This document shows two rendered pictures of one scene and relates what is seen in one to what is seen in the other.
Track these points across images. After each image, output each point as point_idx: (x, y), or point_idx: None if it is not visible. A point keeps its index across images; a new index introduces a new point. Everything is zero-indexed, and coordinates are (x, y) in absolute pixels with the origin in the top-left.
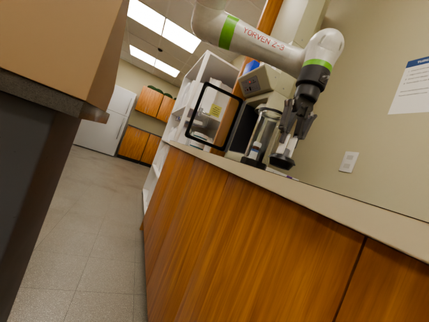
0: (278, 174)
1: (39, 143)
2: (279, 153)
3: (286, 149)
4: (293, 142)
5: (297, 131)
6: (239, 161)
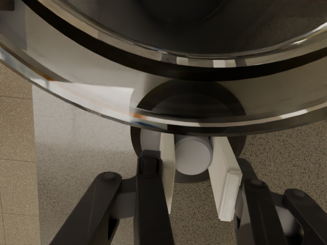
0: (41, 244)
1: None
2: (159, 147)
3: (180, 171)
4: (216, 196)
5: (242, 233)
6: (32, 94)
